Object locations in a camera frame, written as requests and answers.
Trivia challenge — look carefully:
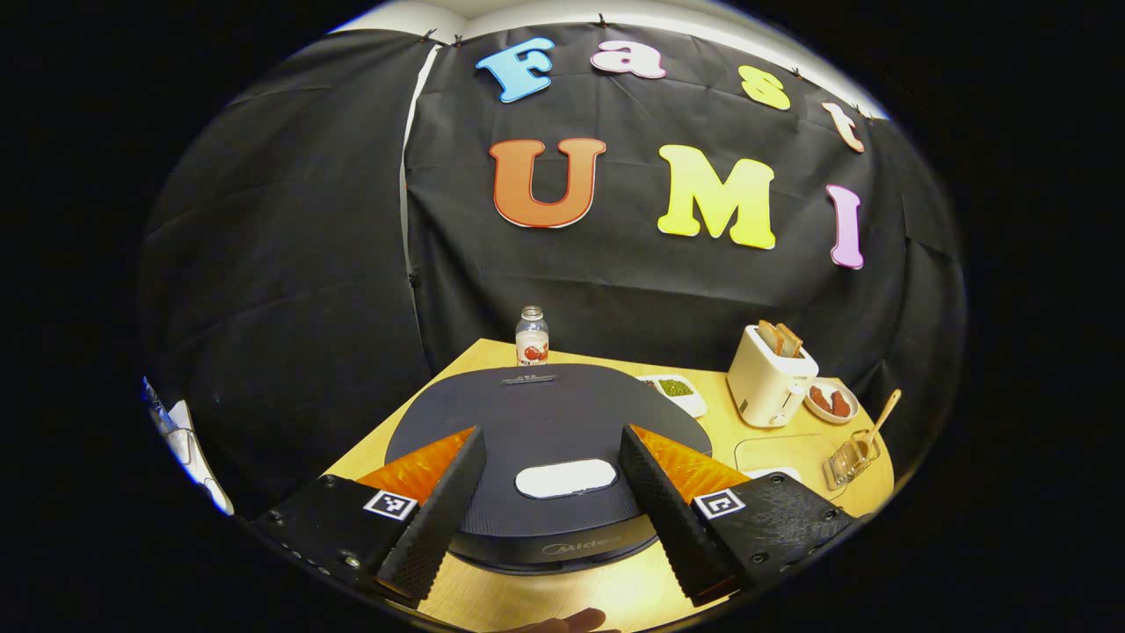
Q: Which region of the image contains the white toaster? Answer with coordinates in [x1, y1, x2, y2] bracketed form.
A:
[726, 324, 820, 429]

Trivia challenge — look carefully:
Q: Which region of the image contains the black rice cooker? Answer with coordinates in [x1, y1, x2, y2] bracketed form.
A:
[384, 364, 713, 577]

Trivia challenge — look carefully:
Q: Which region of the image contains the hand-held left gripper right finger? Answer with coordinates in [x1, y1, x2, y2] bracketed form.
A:
[618, 425, 858, 608]

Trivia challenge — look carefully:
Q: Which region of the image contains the wooden spoon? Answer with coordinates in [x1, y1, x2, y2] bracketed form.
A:
[848, 389, 903, 462]

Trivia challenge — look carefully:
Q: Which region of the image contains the white divided bean dish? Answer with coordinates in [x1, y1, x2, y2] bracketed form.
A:
[637, 375, 708, 418]

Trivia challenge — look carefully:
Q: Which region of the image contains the clear plastic rice container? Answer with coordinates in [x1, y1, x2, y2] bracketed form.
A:
[734, 433, 849, 502]

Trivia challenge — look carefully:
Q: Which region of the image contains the metal wire chopstick holder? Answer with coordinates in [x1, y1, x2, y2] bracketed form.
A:
[823, 429, 882, 491]

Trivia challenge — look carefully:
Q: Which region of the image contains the white round plate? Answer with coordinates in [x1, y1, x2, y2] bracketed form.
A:
[803, 378, 860, 426]

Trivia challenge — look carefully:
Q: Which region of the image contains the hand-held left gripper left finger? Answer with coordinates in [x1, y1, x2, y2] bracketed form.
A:
[246, 426, 487, 608]

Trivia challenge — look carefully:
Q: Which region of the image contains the small red label bottle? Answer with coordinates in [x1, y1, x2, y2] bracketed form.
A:
[515, 305, 550, 367]

